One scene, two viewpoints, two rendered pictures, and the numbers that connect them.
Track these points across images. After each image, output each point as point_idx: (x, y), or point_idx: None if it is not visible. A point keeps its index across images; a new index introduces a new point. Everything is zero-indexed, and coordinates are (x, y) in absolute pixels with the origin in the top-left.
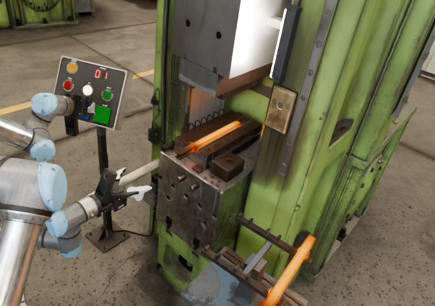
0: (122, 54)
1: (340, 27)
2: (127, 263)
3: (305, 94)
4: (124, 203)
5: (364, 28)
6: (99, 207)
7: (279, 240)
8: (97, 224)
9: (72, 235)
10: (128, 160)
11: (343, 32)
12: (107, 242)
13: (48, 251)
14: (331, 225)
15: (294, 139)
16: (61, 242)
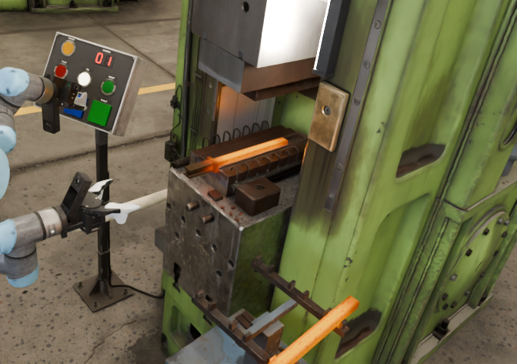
0: (169, 54)
1: (405, 1)
2: (123, 330)
3: (359, 95)
4: (101, 225)
5: (440, 5)
6: (63, 222)
7: (307, 298)
8: (91, 273)
9: (21, 254)
10: (151, 193)
11: (408, 8)
12: (101, 298)
13: (20, 300)
14: (414, 305)
15: (345, 160)
16: (8, 263)
